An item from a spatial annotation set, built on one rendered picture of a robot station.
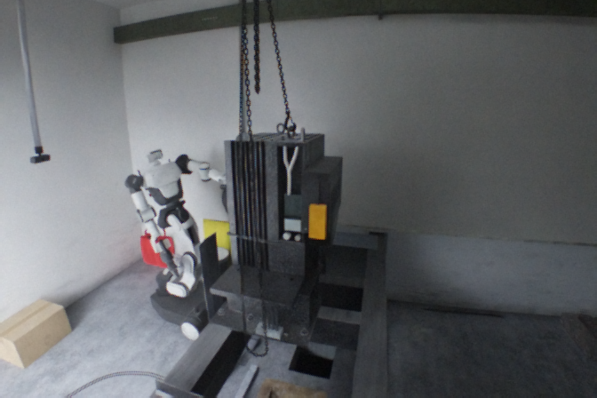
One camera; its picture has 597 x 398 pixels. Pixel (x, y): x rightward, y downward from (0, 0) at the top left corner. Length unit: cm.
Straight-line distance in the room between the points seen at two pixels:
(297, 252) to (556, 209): 226
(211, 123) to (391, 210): 186
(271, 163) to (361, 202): 136
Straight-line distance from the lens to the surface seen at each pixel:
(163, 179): 227
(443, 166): 253
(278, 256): 154
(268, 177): 139
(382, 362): 150
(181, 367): 152
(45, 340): 296
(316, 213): 126
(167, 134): 317
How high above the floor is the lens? 177
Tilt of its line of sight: 13 degrees down
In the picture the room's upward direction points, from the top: straight up
